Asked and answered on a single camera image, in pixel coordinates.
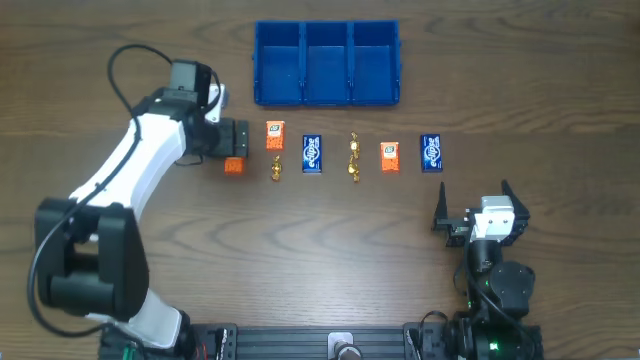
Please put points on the mounting rail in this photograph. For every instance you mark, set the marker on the mounting rail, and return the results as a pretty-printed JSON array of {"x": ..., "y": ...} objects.
[{"x": 290, "y": 342}]

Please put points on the gold wrapped candy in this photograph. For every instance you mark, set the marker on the gold wrapped candy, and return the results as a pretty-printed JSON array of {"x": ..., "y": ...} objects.
[
  {"x": 354, "y": 143},
  {"x": 354, "y": 169},
  {"x": 276, "y": 168}
]

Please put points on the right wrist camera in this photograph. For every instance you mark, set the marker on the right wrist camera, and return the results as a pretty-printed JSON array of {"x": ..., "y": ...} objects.
[{"x": 492, "y": 220}]

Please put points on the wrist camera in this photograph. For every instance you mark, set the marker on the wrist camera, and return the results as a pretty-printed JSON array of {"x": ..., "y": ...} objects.
[
  {"x": 217, "y": 104},
  {"x": 492, "y": 220}
]

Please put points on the blue candy pack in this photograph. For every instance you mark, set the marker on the blue candy pack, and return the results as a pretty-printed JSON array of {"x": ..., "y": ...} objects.
[
  {"x": 431, "y": 153},
  {"x": 311, "y": 154}
]

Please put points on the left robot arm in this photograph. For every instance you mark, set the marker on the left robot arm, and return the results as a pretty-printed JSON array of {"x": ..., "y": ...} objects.
[{"x": 150, "y": 150}]

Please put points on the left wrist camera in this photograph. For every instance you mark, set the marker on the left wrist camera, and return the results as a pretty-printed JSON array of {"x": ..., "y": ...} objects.
[{"x": 217, "y": 104}]

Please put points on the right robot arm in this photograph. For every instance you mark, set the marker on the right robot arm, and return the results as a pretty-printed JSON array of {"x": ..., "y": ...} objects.
[{"x": 510, "y": 287}]

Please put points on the orange candy box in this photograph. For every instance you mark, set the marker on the orange candy box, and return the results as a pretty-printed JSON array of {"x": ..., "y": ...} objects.
[
  {"x": 234, "y": 166},
  {"x": 390, "y": 157},
  {"x": 275, "y": 136}
]

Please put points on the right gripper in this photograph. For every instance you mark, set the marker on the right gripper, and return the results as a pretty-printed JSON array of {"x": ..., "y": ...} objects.
[{"x": 457, "y": 231}]

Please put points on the blue tray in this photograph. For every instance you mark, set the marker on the blue tray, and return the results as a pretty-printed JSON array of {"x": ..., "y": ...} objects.
[{"x": 327, "y": 75}]

